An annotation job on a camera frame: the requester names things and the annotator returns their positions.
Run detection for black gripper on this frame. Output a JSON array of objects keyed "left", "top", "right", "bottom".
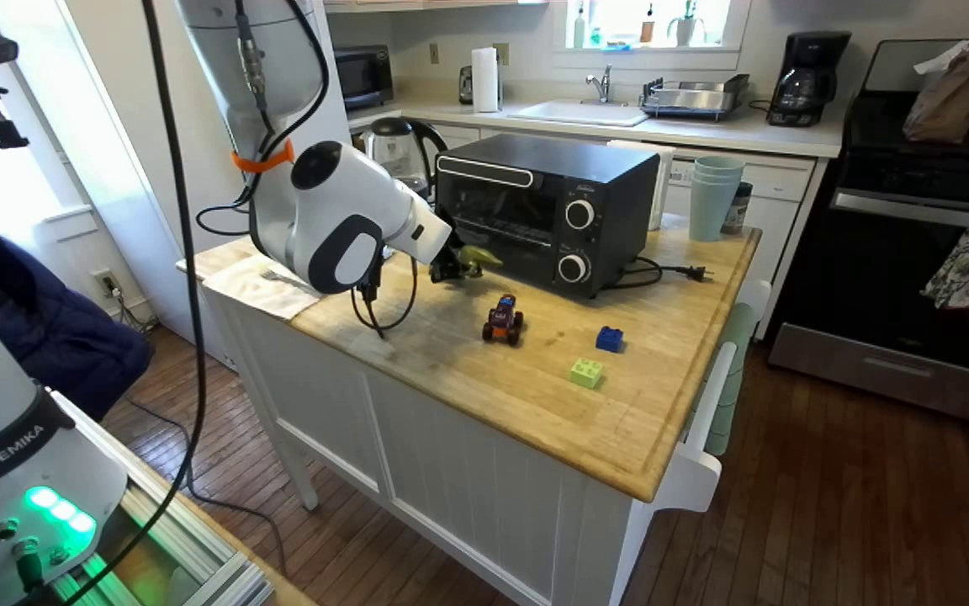
[{"left": 428, "top": 230, "right": 472, "bottom": 283}]

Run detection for orange and blue toy truck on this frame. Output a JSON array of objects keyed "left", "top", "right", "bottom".
[{"left": 481, "top": 292, "right": 527, "bottom": 349}]

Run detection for green toy building block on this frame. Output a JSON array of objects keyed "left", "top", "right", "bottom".
[{"left": 568, "top": 356, "right": 608, "bottom": 394}]

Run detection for blue toy building block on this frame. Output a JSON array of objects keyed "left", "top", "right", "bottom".
[{"left": 591, "top": 324, "right": 629, "bottom": 356}]

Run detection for black toaster oven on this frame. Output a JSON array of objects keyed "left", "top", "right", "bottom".
[{"left": 430, "top": 131, "right": 662, "bottom": 302}]

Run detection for glass electric kettle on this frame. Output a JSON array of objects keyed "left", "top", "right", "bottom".
[{"left": 350, "top": 113, "right": 450, "bottom": 204}]

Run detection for white refrigerator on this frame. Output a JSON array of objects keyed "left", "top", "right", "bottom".
[{"left": 195, "top": 0, "right": 360, "bottom": 222}]

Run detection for white paper towel roll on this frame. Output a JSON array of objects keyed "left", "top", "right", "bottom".
[{"left": 468, "top": 45, "right": 504, "bottom": 113}]

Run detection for white kitchen sink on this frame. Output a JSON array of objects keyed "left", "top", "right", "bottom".
[{"left": 504, "top": 97, "right": 651, "bottom": 131}]

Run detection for stained white cloth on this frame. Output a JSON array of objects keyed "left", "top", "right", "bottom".
[{"left": 199, "top": 237, "right": 328, "bottom": 324}]

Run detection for black microwave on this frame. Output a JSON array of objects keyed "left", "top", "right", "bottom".
[{"left": 333, "top": 45, "right": 397, "bottom": 113}]

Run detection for white wooden-top kitchen island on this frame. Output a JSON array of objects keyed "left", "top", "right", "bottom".
[{"left": 174, "top": 195, "right": 775, "bottom": 606}]

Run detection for metal sink faucet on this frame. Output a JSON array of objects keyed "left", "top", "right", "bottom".
[{"left": 583, "top": 64, "right": 618, "bottom": 108}]

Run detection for white upper cabinet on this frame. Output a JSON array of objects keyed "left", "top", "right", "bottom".
[{"left": 322, "top": 0, "right": 550, "bottom": 18}]

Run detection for white soap bottle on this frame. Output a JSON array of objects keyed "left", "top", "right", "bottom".
[{"left": 568, "top": 0, "right": 591, "bottom": 51}]

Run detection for stacked teal plastic cups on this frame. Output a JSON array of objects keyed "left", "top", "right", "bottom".
[{"left": 686, "top": 154, "right": 746, "bottom": 243}]

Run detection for grey dish rack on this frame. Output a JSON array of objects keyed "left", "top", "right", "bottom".
[{"left": 638, "top": 71, "right": 753, "bottom": 124}]

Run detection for dark can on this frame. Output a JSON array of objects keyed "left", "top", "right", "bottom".
[{"left": 727, "top": 180, "right": 756, "bottom": 237}]

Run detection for pale green hanging towel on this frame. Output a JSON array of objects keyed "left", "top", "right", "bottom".
[{"left": 702, "top": 300, "right": 764, "bottom": 459}]

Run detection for small potted plant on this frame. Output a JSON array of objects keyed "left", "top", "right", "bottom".
[{"left": 667, "top": 0, "right": 700, "bottom": 51}]

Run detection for kitchen window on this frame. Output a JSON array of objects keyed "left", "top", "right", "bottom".
[{"left": 563, "top": 0, "right": 750, "bottom": 58}]

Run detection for black coffee maker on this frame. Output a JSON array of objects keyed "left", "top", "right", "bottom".
[{"left": 764, "top": 27, "right": 854, "bottom": 131}]

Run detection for dark blue fabric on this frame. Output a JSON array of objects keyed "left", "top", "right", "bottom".
[{"left": 0, "top": 204, "right": 155, "bottom": 423}]

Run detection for white glass door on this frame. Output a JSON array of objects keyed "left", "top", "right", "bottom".
[{"left": 0, "top": 0, "right": 100, "bottom": 283}]

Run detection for black and steel stove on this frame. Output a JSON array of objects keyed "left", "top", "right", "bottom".
[{"left": 767, "top": 36, "right": 969, "bottom": 437}]

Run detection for brown paper bag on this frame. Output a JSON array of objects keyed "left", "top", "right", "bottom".
[{"left": 903, "top": 29, "right": 969, "bottom": 149}]

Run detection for black toaster oven cord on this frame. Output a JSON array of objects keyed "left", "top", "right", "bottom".
[{"left": 599, "top": 252, "right": 714, "bottom": 292}]

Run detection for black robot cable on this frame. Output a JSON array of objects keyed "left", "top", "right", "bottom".
[{"left": 58, "top": 0, "right": 425, "bottom": 606}]

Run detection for black floor cable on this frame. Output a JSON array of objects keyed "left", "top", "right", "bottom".
[{"left": 100, "top": 397, "right": 294, "bottom": 577}]

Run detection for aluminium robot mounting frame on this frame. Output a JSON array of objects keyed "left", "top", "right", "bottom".
[{"left": 44, "top": 385, "right": 319, "bottom": 606}]

